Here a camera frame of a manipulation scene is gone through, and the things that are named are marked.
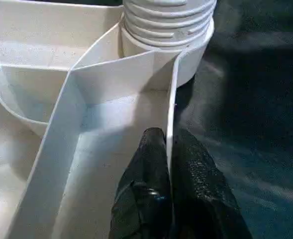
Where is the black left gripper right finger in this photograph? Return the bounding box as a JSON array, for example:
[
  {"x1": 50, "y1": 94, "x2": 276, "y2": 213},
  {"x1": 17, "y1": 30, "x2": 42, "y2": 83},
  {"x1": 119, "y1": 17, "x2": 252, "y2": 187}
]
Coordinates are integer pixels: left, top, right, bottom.
[{"x1": 170, "y1": 128, "x2": 254, "y2": 239}]

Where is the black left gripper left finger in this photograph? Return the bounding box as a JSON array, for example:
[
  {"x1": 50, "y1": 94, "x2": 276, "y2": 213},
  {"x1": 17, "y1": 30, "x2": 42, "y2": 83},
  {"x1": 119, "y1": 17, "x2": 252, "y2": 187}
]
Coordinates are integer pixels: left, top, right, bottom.
[{"x1": 108, "y1": 127, "x2": 173, "y2": 239}]

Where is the white plastic table top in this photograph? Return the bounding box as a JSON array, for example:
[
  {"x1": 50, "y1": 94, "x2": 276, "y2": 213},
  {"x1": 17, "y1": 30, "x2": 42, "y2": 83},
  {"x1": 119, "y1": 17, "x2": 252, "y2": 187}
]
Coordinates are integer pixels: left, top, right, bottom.
[{"x1": 0, "y1": 0, "x2": 216, "y2": 239}]

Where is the white plastic table leg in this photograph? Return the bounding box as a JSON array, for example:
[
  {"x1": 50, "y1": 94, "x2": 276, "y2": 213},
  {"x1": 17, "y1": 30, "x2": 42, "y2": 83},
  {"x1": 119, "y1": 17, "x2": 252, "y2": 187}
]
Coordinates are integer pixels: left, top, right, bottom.
[{"x1": 122, "y1": 0, "x2": 218, "y2": 51}]

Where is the black work mat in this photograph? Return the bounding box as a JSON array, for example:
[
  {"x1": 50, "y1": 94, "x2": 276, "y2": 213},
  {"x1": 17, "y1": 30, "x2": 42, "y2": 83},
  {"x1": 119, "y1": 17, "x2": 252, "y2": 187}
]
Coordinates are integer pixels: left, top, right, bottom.
[{"x1": 167, "y1": 0, "x2": 293, "y2": 239}]

